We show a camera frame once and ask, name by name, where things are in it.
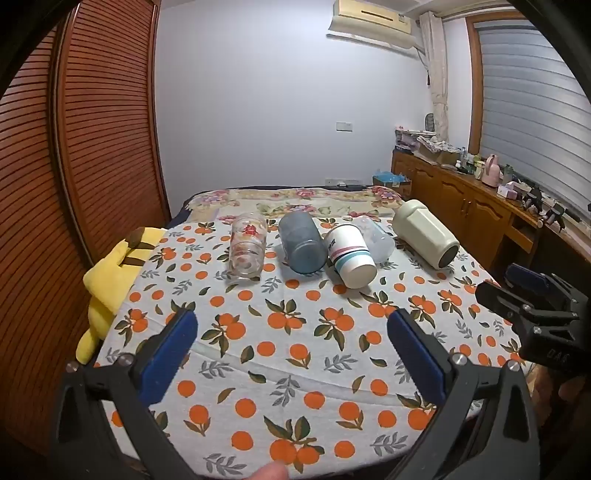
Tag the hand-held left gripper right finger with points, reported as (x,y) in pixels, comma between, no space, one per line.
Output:
(415,357)

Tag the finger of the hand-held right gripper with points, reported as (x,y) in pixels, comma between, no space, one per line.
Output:
(526,276)
(501,300)

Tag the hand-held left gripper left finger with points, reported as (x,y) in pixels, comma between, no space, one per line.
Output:
(167,357)

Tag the cream ceramic cup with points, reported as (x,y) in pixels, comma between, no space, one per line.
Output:
(427,233)

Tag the white striped paper cup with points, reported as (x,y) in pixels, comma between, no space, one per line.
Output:
(349,256)

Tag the clear plastic cup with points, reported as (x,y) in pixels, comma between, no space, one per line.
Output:
(378,240)

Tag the clear glass cup red print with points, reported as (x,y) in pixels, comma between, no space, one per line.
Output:
(248,251)

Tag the grey-blue plastic cup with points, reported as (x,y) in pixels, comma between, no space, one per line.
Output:
(302,247)

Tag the person's left hand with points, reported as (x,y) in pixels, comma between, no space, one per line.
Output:
(272,471)

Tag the dark small tripod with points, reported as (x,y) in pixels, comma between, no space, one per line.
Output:
(547,207)

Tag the wooden cabinet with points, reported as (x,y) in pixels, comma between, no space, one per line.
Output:
(471,207)

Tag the small pink box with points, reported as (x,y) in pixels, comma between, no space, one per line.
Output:
(515,188)

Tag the yellow plush toy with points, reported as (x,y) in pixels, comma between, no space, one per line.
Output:
(113,286)

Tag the pink kettle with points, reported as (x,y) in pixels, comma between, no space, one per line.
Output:
(490,171)

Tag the orange fruit print cloth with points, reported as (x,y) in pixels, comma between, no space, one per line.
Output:
(295,341)

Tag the dark blue bedsheet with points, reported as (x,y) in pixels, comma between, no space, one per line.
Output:
(184,203)

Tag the box of blue items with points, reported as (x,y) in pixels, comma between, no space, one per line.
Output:
(391,180)

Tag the pile of boxes and papers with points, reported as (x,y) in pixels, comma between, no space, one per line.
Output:
(422,144)

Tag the grey window blind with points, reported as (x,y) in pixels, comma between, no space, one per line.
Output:
(531,101)

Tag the small desk fan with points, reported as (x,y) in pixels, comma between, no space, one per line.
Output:
(430,122)

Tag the floral blanket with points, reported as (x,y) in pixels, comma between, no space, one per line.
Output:
(295,201)

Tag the wooden louvred wardrobe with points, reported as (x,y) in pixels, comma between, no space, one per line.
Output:
(69,184)

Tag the beige curtain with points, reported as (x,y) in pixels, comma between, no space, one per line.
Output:
(437,78)

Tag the white air conditioner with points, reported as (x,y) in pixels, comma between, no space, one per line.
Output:
(373,21)

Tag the white wall socket strip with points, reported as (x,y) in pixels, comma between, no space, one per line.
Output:
(344,180)

